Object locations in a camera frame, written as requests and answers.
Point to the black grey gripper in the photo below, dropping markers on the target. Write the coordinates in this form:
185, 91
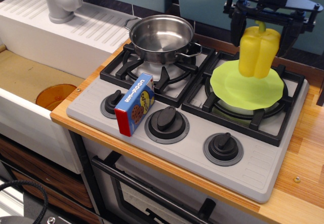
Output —
295, 17

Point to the yellow toy bell pepper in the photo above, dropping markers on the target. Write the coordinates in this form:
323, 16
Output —
258, 47

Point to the lime green plate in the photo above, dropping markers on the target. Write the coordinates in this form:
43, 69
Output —
248, 93

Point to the stainless steel pot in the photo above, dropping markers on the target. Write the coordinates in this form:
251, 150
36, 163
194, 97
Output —
162, 39

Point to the black right stove knob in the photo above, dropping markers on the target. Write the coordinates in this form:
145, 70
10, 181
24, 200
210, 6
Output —
223, 149

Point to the black stove knob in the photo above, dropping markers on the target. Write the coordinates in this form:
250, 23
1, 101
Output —
223, 149
167, 126
109, 103

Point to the black middle stove knob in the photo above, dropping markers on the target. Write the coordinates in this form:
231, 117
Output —
167, 126

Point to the grey toy stove top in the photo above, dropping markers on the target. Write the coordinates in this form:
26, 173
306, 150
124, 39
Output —
253, 176

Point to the black left stove knob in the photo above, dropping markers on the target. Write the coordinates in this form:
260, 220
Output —
109, 103

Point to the black right burner grate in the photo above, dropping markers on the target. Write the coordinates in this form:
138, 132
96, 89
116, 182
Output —
273, 125

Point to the black burner grate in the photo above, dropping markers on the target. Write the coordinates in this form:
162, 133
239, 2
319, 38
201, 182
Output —
273, 125
172, 82

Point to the black left burner grate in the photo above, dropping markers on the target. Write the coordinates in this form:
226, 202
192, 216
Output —
172, 82

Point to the blue cookie box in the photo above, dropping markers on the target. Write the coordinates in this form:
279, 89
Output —
135, 104

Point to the grey toy faucet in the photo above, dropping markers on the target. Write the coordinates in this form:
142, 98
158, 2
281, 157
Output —
62, 11

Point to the white toy sink unit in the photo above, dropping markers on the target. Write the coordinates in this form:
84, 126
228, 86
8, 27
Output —
37, 54

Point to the orange sink drain disc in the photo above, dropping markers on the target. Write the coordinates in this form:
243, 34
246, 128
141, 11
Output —
52, 96

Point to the oven door with window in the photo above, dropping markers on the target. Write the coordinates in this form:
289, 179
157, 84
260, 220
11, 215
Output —
134, 207

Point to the wooden drawer front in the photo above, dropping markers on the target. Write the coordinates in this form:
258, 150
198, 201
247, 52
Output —
66, 190

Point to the black oven door handle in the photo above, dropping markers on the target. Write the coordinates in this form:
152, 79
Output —
108, 166

